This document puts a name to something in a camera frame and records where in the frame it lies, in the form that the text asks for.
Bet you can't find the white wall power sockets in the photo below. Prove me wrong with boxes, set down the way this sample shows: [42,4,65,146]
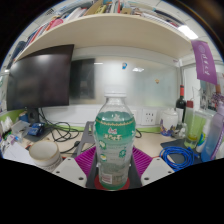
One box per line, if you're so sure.
[141,109,158,126]

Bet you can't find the white ceramic jar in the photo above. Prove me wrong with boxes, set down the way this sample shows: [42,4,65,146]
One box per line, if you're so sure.
[159,108,180,137]

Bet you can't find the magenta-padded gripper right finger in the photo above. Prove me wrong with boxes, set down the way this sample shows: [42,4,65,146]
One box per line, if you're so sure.
[128,146,176,190]

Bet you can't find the black cables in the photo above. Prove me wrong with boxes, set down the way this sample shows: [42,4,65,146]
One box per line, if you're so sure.
[38,108,85,154]

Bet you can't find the flat round red coaster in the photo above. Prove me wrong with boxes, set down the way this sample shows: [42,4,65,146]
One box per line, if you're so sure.
[93,174,132,192]

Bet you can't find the wooden shelf with books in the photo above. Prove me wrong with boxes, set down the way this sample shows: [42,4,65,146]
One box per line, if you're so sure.
[6,0,201,64]

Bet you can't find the grey metal laptop stand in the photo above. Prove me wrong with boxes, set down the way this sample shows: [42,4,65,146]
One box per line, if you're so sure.
[71,120,98,158]

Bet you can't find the green-labelled clear drink bottle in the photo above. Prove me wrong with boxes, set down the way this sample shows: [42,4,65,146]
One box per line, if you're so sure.
[93,91,137,191]

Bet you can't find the coiled blue cable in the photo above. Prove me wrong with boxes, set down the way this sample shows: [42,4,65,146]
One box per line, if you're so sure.
[159,145,198,172]

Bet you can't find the purple hanging banner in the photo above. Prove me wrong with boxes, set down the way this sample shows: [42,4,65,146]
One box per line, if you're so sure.
[190,39,218,85]

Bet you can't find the dark wine bottle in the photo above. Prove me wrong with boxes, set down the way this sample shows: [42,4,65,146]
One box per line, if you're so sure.
[175,84,187,130]

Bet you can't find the translucent purple water bottle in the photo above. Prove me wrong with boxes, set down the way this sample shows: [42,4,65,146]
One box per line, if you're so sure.
[200,101,224,163]

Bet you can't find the ceiling lights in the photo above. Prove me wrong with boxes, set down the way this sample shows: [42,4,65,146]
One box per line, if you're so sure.
[178,24,200,41]

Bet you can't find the small blue device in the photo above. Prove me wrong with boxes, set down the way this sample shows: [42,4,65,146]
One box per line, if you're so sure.
[27,122,46,137]

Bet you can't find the black computer monitor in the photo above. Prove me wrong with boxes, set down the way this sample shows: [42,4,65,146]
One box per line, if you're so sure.
[5,44,75,125]

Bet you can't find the group photo poster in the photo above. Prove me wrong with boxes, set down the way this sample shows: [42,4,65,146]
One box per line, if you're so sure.
[199,79,224,112]

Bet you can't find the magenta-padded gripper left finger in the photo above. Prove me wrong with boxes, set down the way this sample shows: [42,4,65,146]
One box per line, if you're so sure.
[52,146,100,190]

